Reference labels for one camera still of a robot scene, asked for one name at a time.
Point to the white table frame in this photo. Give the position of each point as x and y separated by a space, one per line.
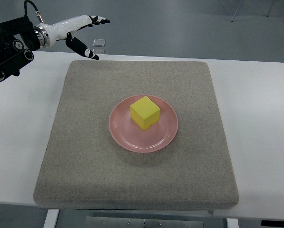
52 217

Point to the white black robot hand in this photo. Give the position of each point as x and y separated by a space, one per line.
49 34

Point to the grey metal base plate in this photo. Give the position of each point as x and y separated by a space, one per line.
108 222

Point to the metal chair legs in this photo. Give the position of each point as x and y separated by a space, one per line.
238 10

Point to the yellow foam block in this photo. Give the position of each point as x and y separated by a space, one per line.
144 112

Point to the beige square mat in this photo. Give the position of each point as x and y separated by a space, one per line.
85 168

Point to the clear floor socket cover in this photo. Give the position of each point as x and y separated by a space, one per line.
99 43

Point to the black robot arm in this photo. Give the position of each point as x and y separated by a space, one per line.
18 40

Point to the pink plate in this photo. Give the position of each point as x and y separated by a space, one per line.
131 137

